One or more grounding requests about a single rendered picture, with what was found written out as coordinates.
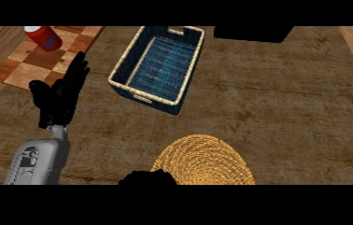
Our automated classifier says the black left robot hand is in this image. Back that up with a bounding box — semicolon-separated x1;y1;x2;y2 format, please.
28;50;92;130

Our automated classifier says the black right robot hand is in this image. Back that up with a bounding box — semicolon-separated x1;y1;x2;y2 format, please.
117;168;179;186

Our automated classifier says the round woven yellow placemat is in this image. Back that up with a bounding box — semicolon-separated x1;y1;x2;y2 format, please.
149;134;257;186

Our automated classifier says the blue wicker basket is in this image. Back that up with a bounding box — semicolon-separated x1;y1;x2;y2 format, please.
108;25;205;116

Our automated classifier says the checkered wooden cutting board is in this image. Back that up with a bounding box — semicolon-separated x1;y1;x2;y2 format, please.
0;25;105;91

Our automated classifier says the red can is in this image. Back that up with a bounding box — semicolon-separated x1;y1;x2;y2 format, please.
24;25;64;52

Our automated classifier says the black appliance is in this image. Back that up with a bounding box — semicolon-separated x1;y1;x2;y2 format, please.
213;25;295;44

